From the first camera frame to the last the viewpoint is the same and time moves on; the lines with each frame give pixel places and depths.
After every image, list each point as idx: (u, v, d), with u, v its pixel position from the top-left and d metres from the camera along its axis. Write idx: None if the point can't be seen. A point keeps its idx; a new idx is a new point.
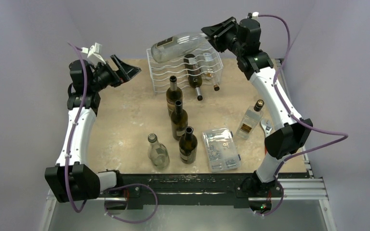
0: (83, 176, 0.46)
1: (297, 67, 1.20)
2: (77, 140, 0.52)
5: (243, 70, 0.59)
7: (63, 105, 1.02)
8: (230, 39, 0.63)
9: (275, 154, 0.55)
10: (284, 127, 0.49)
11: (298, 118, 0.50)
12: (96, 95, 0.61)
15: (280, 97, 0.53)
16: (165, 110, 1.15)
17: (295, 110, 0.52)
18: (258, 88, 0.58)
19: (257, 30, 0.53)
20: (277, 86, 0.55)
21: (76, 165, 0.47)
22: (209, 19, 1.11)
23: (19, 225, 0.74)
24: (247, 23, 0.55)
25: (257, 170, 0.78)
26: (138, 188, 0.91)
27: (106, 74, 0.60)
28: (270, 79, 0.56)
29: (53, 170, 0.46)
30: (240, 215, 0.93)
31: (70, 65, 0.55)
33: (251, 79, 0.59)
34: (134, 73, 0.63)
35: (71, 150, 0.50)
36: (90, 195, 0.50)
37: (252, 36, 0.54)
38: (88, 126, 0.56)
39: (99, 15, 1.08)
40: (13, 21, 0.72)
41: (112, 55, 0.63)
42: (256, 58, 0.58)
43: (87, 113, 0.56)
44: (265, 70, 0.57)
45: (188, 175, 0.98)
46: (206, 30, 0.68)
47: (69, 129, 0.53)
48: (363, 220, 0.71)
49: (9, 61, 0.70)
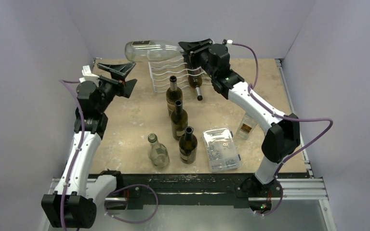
0: (78, 207, 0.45)
1: (297, 67, 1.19)
2: (78, 167, 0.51)
5: (219, 92, 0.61)
7: (62, 105, 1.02)
8: (203, 58, 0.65)
9: (275, 159, 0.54)
10: (272, 126, 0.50)
11: (282, 115, 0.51)
12: (103, 116, 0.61)
15: (258, 103, 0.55)
16: (165, 110, 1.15)
17: (277, 109, 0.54)
18: (237, 102, 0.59)
19: (226, 55, 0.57)
20: (253, 94, 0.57)
21: (73, 195, 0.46)
22: (210, 18, 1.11)
23: (18, 225, 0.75)
24: (217, 50, 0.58)
25: (256, 173, 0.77)
26: (138, 188, 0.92)
27: (110, 87, 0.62)
28: (245, 91, 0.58)
29: (50, 198, 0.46)
30: (240, 215, 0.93)
31: (76, 89, 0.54)
33: (229, 97, 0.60)
34: (127, 68, 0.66)
35: (71, 178, 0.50)
36: (84, 224, 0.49)
37: (222, 61, 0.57)
38: (91, 151, 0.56)
39: (99, 15, 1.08)
40: (13, 22, 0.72)
41: (98, 64, 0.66)
42: (227, 79, 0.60)
43: (91, 138, 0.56)
44: (239, 84, 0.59)
45: (188, 175, 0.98)
46: (183, 45, 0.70)
47: (72, 153, 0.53)
48: (363, 219, 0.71)
49: (9, 61, 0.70)
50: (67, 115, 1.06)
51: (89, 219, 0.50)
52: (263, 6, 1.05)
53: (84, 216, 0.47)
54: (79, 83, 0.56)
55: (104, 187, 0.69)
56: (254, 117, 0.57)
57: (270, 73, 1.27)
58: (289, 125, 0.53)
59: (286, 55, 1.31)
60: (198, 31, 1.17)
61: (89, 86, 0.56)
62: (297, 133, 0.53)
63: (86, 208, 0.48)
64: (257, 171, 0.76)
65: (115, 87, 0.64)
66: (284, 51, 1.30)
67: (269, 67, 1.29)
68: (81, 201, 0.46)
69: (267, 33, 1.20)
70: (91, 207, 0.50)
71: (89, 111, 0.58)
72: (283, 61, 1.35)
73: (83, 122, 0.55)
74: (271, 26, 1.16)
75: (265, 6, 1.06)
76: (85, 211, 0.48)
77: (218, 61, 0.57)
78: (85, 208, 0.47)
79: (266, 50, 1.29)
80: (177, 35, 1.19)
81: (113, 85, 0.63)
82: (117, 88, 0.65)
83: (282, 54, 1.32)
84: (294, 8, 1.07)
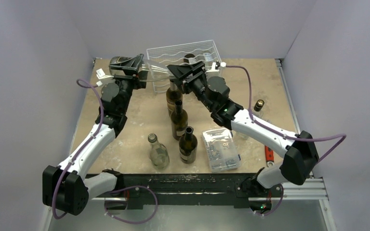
0: (72, 186, 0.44)
1: (297, 67, 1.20)
2: (86, 151, 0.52)
5: (220, 124, 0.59)
7: (61, 105, 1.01)
8: (197, 86, 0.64)
9: (299, 181, 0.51)
10: (288, 150, 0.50)
11: (294, 136, 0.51)
12: (124, 117, 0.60)
15: (266, 128, 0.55)
16: (165, 110, 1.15)
17: (285, 131, 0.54)
18: (244, 132, 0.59)
19: (226, 90, 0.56)
20: (257, 120, 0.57)
21: (72, 174, 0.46)
22: (209, 18, 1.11)
23: (18, 226, 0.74)
24: (216, 85, 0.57)
25: (258, 179, 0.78)
26: (138, 188, 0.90)
27: (126, 84, 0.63)
28: (248, 118, 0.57)
29: (52, 170, 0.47)
30: (240, 215, 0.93)
31: (102, 90, 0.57)
33: (233, 128, 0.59)
34: (137, 61, 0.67)
35: (76, 160, 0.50)
36: (71, 210, 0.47)
37: (222, 96, 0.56)
38: (102, 143, 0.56)
39: (99, 15, 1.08)
40: (13, 21, 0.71)
41: (110, 64, 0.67)
42: (226, 110, 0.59)
43: (107, 131, 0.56)
44: (240, 113, 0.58)
45: (188, 175, 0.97)
46: (174, 70, 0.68)
47: (85, 139, 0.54)
48: (363, 219, 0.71)
49: (9, 60, 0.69)
50: (66, 114, 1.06)
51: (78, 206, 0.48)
52: (264, 6, 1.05)
53: (75, 198, 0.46)
54: (104, 85, 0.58)
55: (102, 183, 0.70)
56: (264, 143, 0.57)
57: (270, 73, 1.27)
58: (304, 144, 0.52)
59: (286, 55, 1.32)
60: (199, 31, 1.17)
61: (114, 88, 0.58)
62: (313, 149, 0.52)
63: (80, 192, 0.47)
64: (258, 177, 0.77)
65: (131, 82, 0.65)
66: (284, 51, 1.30)
67: (269, 67, 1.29)
68: (77, 182, 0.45)
69: (266, 34, 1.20)
70: (84, 195, 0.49)
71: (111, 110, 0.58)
72: (283, 61, 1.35)
73: (101, 117, 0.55)
74: (270, 26, 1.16)
75: (265, 7, 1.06)
76: (78, 195, 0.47)
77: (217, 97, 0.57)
78: (79, 191, 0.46)
79: (266, 50, 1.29)
80: (178, 35, 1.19)
81: (129, 81, 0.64)
82: (134, 83, 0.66)
83: (282, 55, 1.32)
84: (294, 9, 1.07)
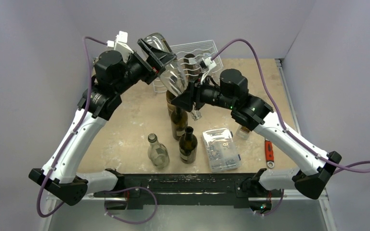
0: (58, 192, 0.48)
1: (297, 67, 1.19)
2: (68, 153, 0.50)
5: (243, 124, 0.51)
7: (61, 104, 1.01)
8: (212, 96, 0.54)
9: (313, 196, 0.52)
10: (319, 172, 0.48)
11: (326, 159, 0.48)
12: (117, 97, 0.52)
15: (298, 142, 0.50)
16: (165, 110, 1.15)
17: (317, 149, 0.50)
18: (268, 137, 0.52)
19: (244, 81, 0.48)
20: (289, 130, 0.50)
21: (55, 182, 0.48)
22: (209, 18, 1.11)
23: (18, 226, 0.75)
24: (230, 77, 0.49)
25: (259, 180, 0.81)
26: (138, 189, 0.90)
27: (137, 67, 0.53)
28: (279, 125, 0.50)
29: (35, 175, 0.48)
30: (240, 215, 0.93)
31: (100, 54, 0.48)
33: (256, 129, 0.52)
34: (168, 58, 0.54)
35: (58, 164, 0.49)
36: (67, 202, 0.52)
37: (241, 88, 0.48)
38: (88, 136, 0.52)
39: (99, 15, 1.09)
40: (14, 22, 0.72)
41: (138, 39, 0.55)
42: (254, 109, 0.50)
43: (89, 123, 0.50)
44: (269, 117, 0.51)
45: (188, 175, 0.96)
46: (177, 101, 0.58)
47: (67, 135, 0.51)
48: (363, 218, 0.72)
49: (9, 60, 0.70)
50: (66, 114, 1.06)
51: (74, 198, 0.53)
52: (263, 6, 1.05)
53: (66, 196, 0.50)
54: (106, 50, 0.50)
55: (101, 180, 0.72)
56: (287, 153, 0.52)
57: (270, 73, 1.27)
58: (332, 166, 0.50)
59: (286, 55, 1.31)
60: (198, 31, 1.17)
61: (115, 57, 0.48)
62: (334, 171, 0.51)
63: (71, 190, 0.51)
64: (261, 178, 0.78)
65: (142, 70, 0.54)
66: (284, 52, 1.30)
67: (269, 67, 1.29)
68: (62, 188, 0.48)
69: (266, 34, 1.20)
70: (80, 188, 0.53)
71: (105, 86, 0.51)
72: (283, 61, 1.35)
73: (87, 94, 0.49)
74: (270, 26, 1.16)
75: (265, 7, 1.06)
76: (70, 193, 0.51)
77: (234, 92, 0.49)
78: (69, 191, 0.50)
79: (266, 50, 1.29)
80: (178, 34, 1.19)
81: (142, 68, 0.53)
82: (146, 74, 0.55)
83: (282, 55, 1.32)
84: (294, 9, 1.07)
